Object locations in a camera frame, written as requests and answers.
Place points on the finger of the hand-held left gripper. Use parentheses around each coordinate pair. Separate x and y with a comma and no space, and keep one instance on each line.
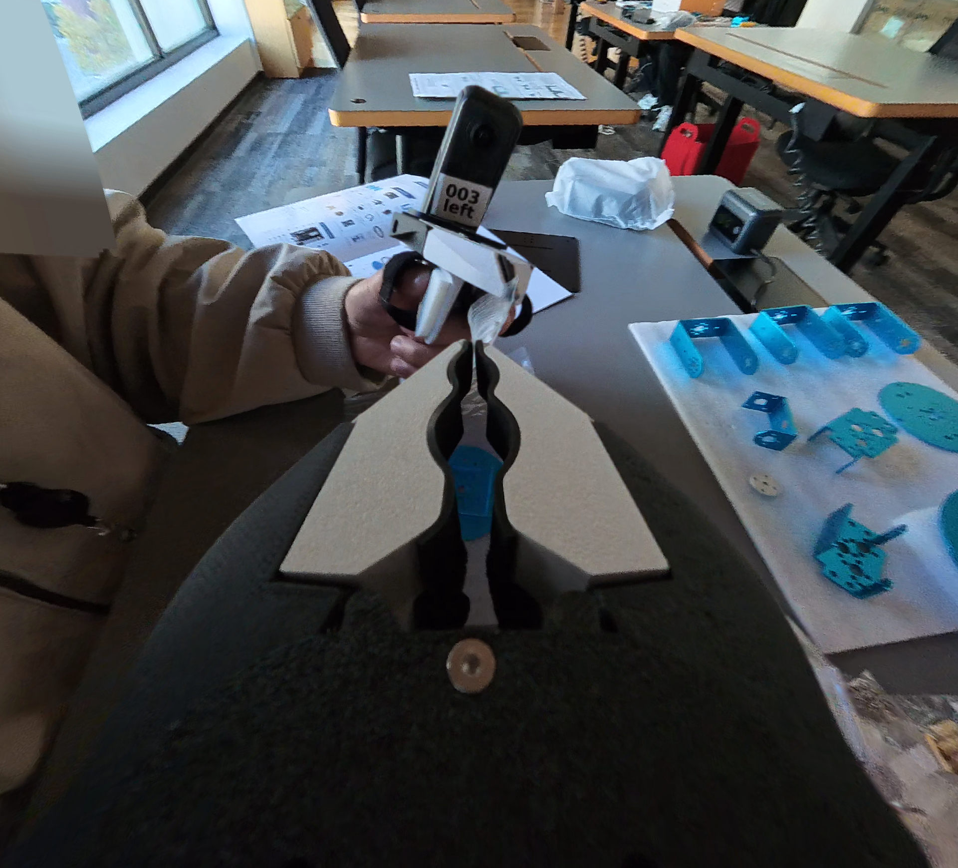
(513,273)
(456,258)

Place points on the grey portable power station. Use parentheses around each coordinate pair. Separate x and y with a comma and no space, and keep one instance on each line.
(748,216)

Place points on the blue perforated U bracket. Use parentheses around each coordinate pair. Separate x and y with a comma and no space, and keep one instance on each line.
(831,546)

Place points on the bag of silver screws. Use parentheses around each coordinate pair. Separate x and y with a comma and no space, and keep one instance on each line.
(898,699)

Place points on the silver round flange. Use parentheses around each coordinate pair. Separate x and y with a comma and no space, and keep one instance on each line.
(764,485)

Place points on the small clear zip bag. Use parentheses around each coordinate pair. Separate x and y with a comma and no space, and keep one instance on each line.
(490,318)

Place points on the white crumpled foam wrap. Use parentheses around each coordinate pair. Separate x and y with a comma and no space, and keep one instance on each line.
(610,194)

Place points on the blue square servo bracket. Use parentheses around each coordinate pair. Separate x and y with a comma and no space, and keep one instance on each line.
(475,486)

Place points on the paper sheet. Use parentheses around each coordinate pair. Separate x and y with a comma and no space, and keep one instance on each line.
(486,86)

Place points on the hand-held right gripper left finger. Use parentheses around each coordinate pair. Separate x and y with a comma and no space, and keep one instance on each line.
(367,508)

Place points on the red tote bag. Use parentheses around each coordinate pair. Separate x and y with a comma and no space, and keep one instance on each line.
(711,153)

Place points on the printed instruction sheet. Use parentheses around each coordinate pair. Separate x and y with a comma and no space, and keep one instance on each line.
(284,228)

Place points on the teal perforated bracket with legs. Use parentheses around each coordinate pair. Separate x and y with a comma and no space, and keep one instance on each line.
(879,437)

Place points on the person's left forearm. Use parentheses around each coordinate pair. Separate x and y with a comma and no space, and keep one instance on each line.
(224,329)

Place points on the person's beige jacket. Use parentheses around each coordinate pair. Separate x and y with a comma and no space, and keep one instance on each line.
(60,621)

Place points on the person's left hand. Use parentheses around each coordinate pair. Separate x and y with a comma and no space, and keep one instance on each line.
(374,336)

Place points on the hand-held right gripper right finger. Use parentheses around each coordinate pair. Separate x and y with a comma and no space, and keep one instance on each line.
(584,508)

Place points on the orange-edged grey desk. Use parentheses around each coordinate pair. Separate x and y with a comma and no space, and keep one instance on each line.
(449,56)
(808,63)
(426,3)

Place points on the white foam sheet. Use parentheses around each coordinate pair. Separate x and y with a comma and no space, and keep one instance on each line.
(718,426)

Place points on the teal round disc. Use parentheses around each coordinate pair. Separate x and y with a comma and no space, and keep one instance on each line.
(928,419)

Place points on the adjoining grey desk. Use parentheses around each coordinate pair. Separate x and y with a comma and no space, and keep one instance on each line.
(696,202)

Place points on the blue long U bracket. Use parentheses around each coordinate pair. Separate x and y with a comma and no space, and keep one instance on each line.
(718,329)
(868,314)
(801,320)

